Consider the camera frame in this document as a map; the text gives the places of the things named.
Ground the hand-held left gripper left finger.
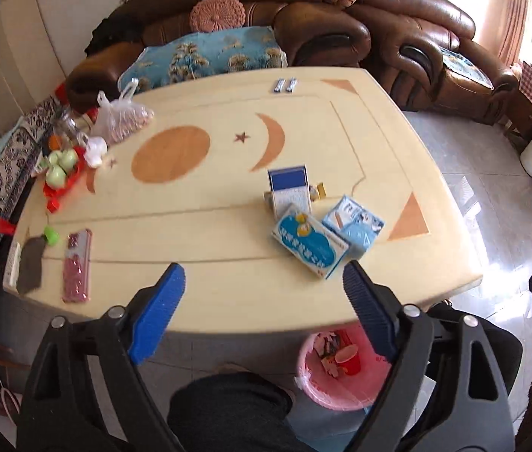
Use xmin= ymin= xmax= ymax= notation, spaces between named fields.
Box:
xmin=16 ymin=263 xmax=187 ymax=452

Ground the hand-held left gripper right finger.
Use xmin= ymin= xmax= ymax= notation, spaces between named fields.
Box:
xmin=342 ymin=260 xmax=516 ymax=452

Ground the red paper cup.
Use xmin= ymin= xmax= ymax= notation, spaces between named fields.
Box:
xmin=334 ymin=344 xmax=361 ymax=376

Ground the light blue carton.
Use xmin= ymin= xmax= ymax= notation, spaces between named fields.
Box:
xmin=321 ymin=194 xmax=386 ymax=261

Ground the blue cloud print box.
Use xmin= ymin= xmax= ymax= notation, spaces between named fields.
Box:
xmin=271 ymin=202 xmax=351 ymax=281

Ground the pink trash bin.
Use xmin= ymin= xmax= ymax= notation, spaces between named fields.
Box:
xmin=295 ymin=327 xmax=396 ymax=410

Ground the blue and white box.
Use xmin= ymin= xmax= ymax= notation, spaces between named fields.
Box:
xmin=264 ymin=165 xmax=314 ymax=220

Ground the cream wooden coffee table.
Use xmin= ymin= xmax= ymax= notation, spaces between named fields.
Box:
xmin=12 ymin=67 xmax=483 ymax=335

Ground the pink phone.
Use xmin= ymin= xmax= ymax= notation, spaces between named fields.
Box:
xmin=62 ymin=228 xmax=93 ymax=303

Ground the person's left leg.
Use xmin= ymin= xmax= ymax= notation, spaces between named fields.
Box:
xmin=168 ymin=372 xmax=295 ymax=452

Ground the dark grey cloth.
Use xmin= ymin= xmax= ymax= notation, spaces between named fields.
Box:
xmin=15 ymin=234 xmax=49 ymax=295

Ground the red tray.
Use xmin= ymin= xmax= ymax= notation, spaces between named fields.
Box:
xmin=42 ymin=148 xmax=88 ymax=212

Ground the white remote control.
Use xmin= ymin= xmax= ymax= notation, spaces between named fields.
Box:
xmin=3 ymin=241 xmax=23 ymax=290

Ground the small white plastic bag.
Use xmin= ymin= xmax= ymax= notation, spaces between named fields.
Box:
xmin=84 ymin=136 xmax=109 ymax=169

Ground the blue armchair seat cover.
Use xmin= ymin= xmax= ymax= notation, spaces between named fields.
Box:
xmin=437 ymin=46 xmax=495 ymax=89

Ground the plastic bag of peanuts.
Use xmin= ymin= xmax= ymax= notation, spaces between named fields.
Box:
xmin=91 ymin=78 xmax=156 ymax=144

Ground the glass teapot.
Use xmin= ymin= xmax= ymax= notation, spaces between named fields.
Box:
xmin=52 ymin=106 xmax=92 ymax=144

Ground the pink curtain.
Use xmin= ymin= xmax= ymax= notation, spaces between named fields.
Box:
xmin=475 ymin=0 xmax=532 ymax=64

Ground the blue floral sofa cover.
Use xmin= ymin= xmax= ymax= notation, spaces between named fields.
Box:
xmin=119 ymin=26 xmax=289 ymax=92

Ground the brown leather armchair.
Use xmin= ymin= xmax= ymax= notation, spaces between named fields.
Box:
xmin=353 ymin=0 xmax=521 ymax=125

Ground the black clothing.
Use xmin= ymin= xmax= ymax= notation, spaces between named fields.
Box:
xmin=84 ymin=12 xmax=146 ymax=57

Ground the cream wardrobe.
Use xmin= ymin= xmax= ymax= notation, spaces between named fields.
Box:
xmin=0 ymin=0 xmax=66 ymax=137

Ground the pink round cushion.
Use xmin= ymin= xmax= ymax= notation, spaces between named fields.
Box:
xmin=189 ymin=0 xmax=245 ymax=34

